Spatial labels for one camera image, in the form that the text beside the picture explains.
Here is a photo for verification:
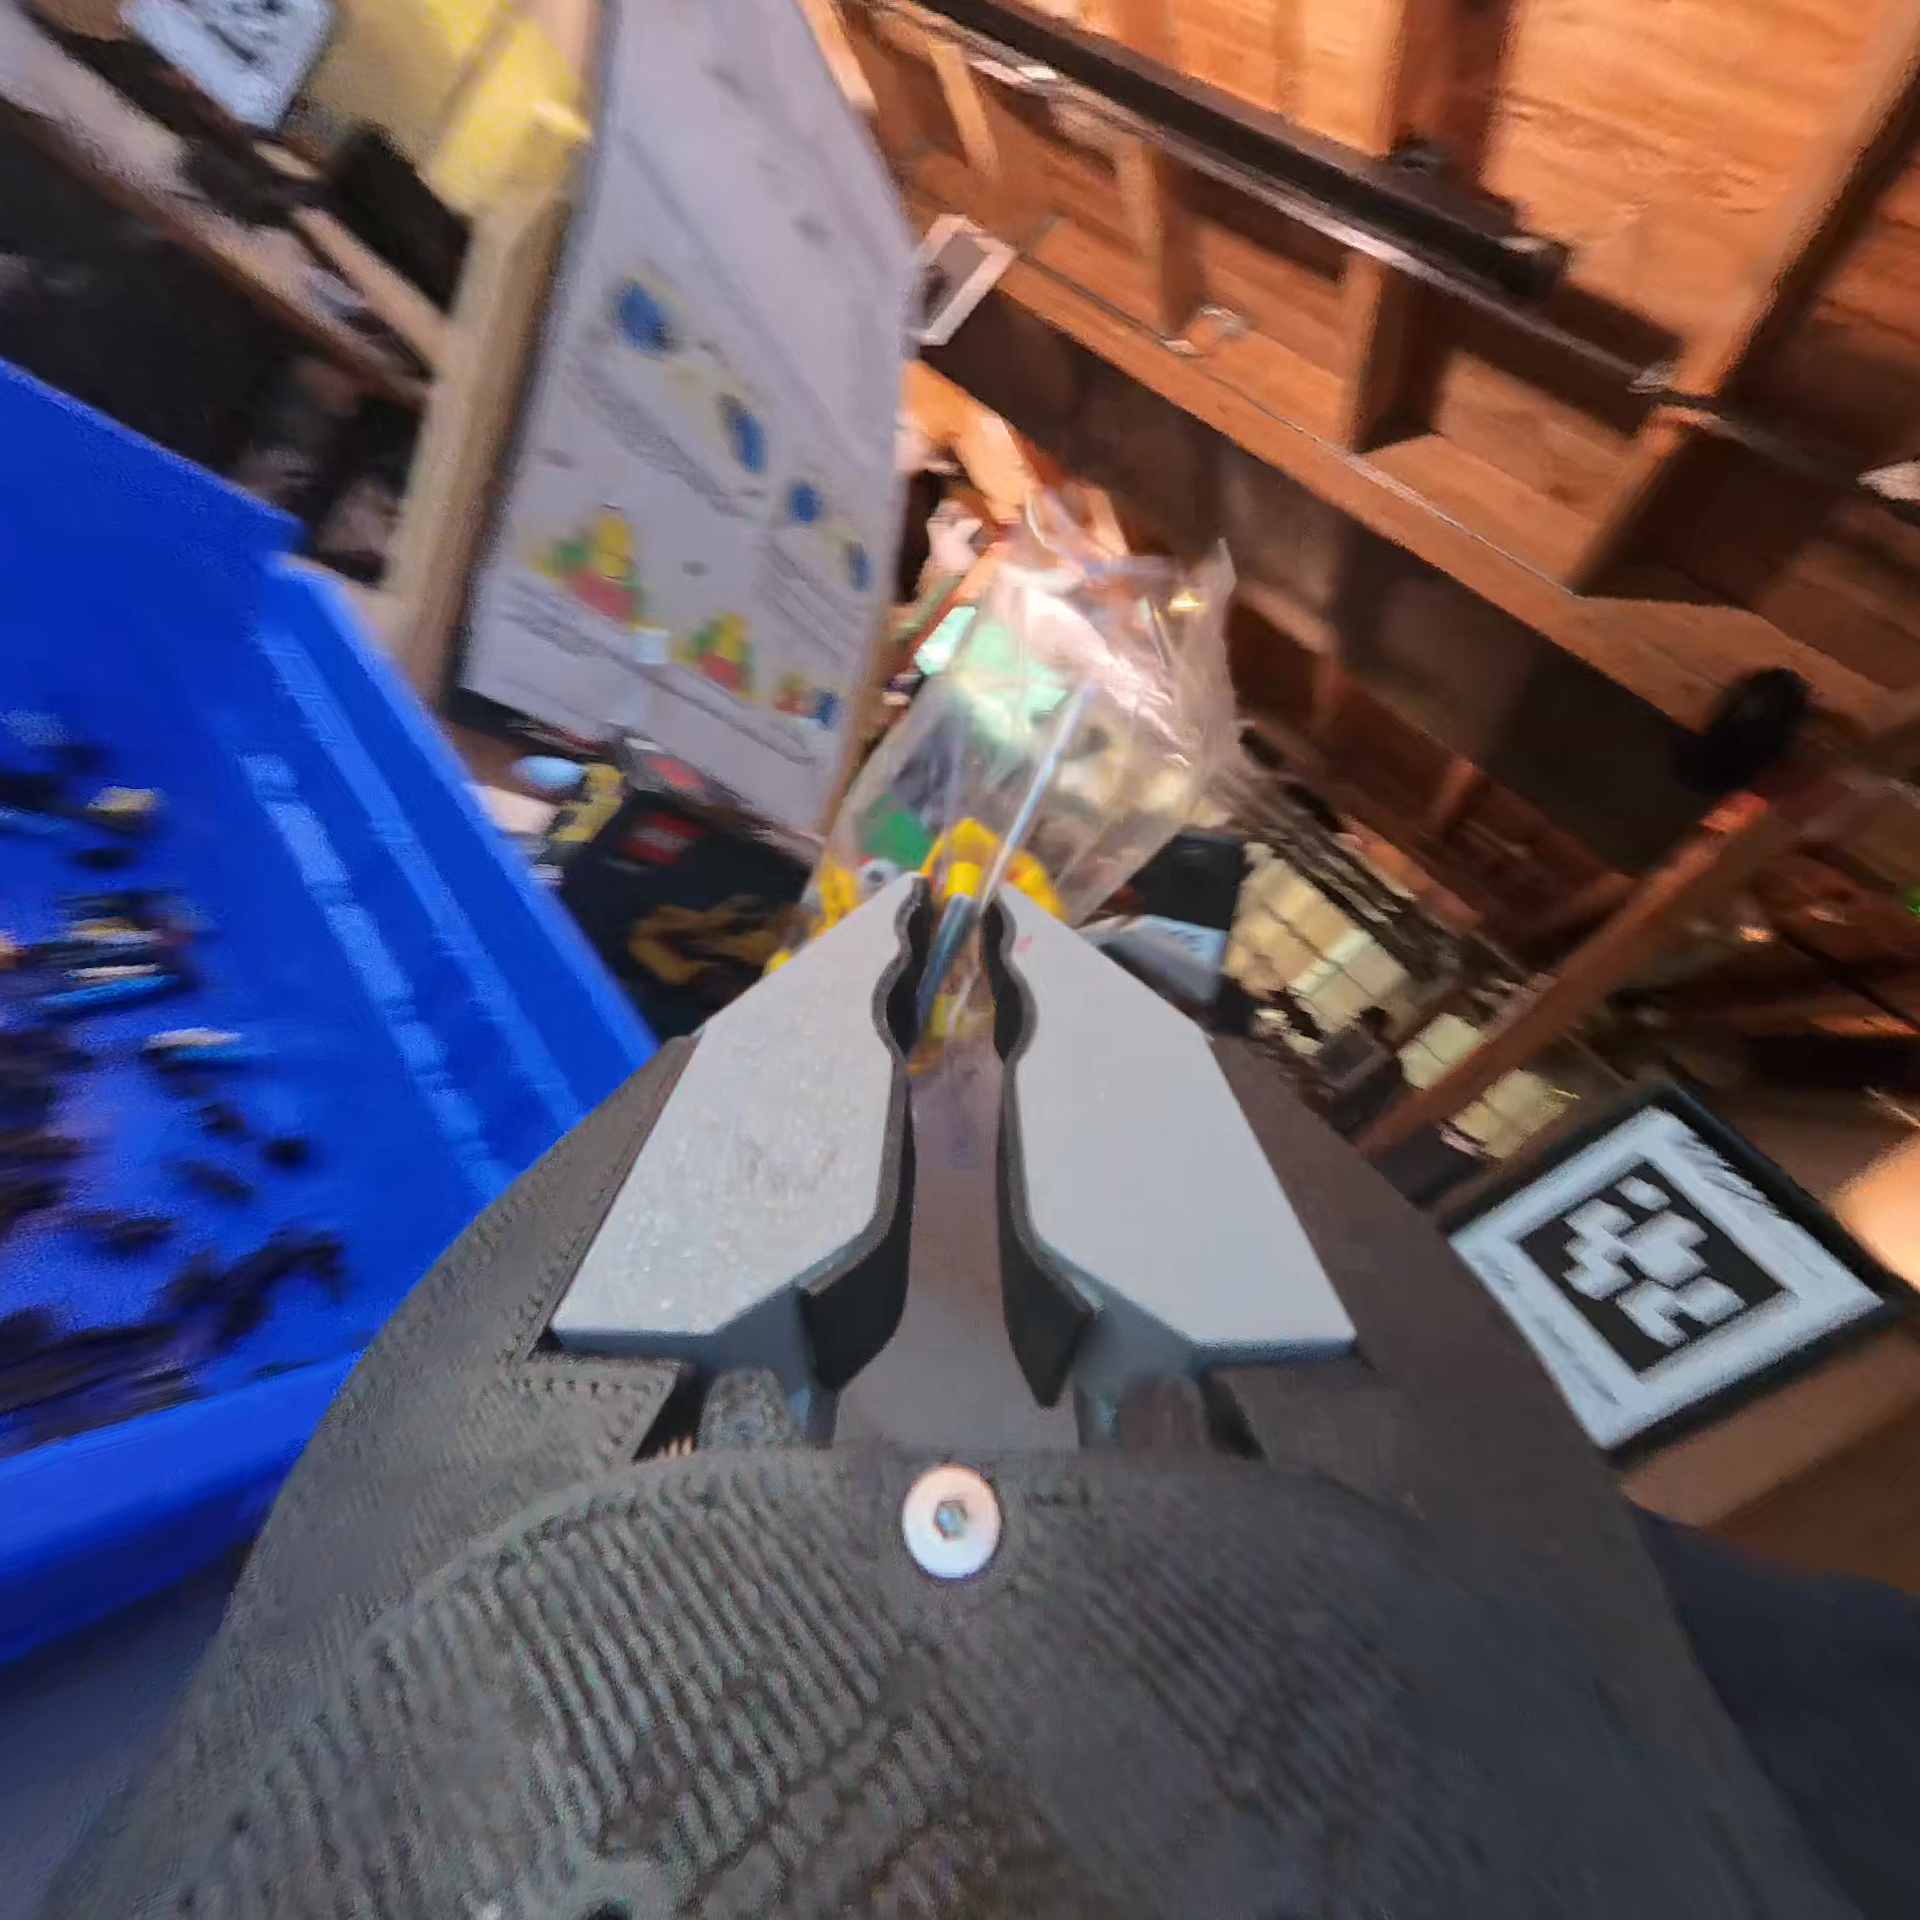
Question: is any black white marker tag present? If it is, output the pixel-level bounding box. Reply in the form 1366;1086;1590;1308
1447;1086;1909;1463

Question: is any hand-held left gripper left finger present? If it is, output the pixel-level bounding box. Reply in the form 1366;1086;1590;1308
552;874;923;1440

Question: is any black metal rail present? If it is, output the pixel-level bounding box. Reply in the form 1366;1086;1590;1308
916;0;1569;301

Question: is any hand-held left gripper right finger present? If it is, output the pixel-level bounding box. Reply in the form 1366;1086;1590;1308
984;884;1360;1450

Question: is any person's dark clothing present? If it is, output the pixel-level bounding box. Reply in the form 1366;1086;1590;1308
1636;1516;1920;1920

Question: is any pile of small lego pieces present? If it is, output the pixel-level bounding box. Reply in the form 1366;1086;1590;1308
0;713;356;1440

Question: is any white lego instruction poster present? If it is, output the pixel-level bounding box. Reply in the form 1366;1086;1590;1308
457;0;916;824

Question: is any yellow plastic bin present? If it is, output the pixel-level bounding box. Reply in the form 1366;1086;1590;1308
425;0;595;211

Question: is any blue plastic bin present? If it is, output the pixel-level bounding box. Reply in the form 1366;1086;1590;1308
0;360;662;1667

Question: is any black lego box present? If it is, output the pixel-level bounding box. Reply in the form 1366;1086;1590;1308
562;758;811;1037

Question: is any clear bag of lego pieces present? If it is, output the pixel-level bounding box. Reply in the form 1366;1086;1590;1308
811;497;1249;1053

